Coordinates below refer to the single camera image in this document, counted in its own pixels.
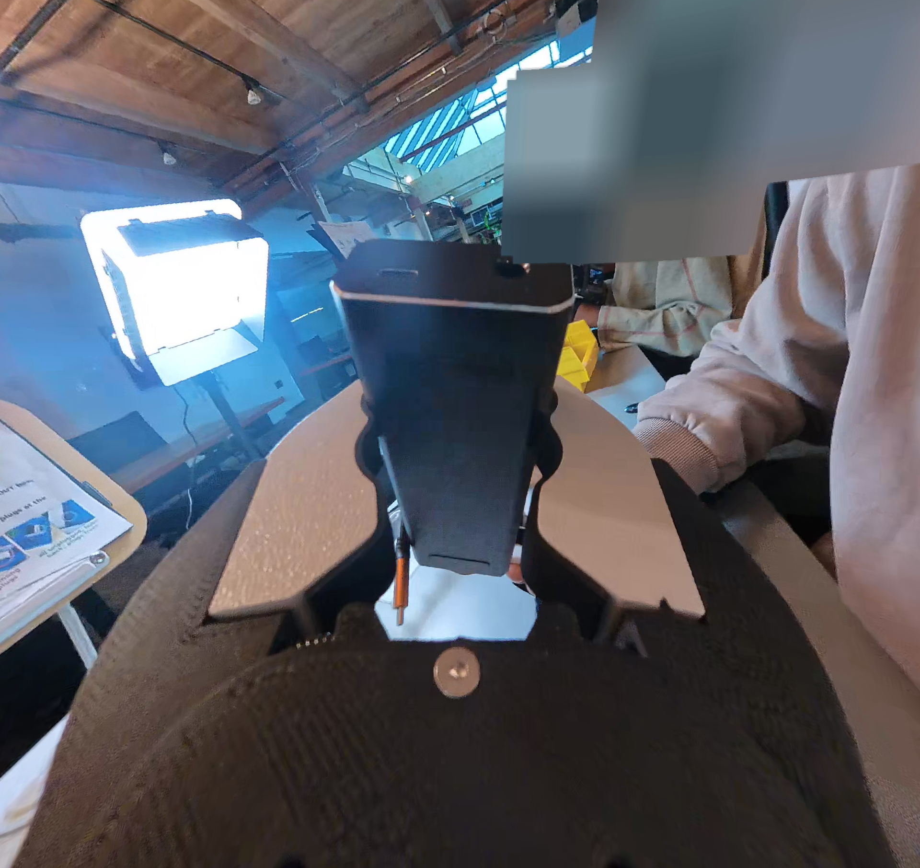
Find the background document stand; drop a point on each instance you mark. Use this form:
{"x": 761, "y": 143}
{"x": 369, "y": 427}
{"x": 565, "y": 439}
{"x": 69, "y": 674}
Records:
{"x": 343, "y": 239}

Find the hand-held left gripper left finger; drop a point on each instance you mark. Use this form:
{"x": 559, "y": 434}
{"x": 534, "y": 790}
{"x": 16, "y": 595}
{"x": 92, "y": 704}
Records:
{"x": 302, "y": 523}

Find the yellow storage bin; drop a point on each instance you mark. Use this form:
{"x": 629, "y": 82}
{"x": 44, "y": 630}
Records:
{"x": 575, "y": 357}

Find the black office chair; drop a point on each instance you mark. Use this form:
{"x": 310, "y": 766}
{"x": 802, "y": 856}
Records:
{"x": 775, "y": 221}

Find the document stand with wooden board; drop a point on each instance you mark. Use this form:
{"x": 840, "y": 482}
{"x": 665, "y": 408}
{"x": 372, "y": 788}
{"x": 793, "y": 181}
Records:
{"x": 108, "y": 494}

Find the person's right forearm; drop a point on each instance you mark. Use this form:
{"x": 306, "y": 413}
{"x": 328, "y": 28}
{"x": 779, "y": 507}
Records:
{"x": 740, "y": 393}

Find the printed instruction sheet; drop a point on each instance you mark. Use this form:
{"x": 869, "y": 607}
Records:
{"x": 43, "y": 523}

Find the grey metal usb hub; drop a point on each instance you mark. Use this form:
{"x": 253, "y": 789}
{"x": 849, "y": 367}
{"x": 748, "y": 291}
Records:
{"x": 460, "y": 393}

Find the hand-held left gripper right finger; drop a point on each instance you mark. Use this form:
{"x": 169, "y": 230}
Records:
{"x": 618, "y": 523}

